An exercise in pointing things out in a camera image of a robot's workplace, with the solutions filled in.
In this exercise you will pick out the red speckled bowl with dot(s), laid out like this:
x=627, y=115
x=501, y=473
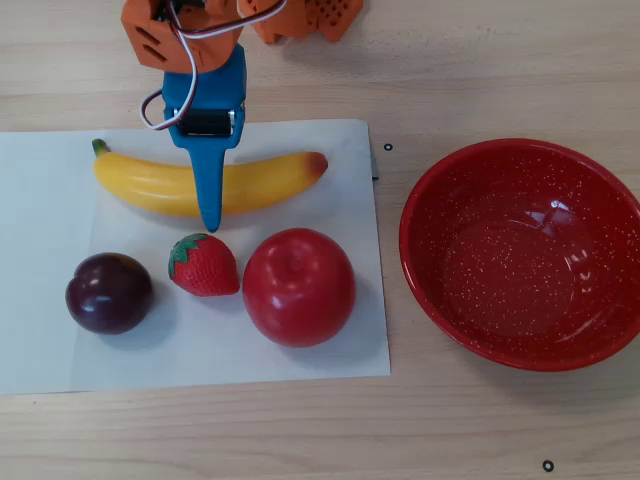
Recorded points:
x=520, y=280

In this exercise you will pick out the yellow plastic banana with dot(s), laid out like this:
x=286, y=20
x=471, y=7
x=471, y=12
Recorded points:
x=140, y=185

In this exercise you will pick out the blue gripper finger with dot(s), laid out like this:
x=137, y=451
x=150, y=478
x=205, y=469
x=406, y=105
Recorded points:
x=210, y=185

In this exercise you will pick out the red plastic strawberry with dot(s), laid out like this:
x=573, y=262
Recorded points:
x=207, y=270

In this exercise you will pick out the dark purple plastic plum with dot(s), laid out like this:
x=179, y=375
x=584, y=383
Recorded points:
x=107, y=295

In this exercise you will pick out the white paper sheet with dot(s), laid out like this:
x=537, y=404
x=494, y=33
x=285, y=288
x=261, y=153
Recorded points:
x=45, y=250

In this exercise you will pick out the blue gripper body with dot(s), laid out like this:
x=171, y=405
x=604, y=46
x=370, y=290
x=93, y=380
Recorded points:
x=214, y=95

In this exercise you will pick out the red plastic apple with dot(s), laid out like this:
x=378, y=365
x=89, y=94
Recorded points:
x=300, y=295

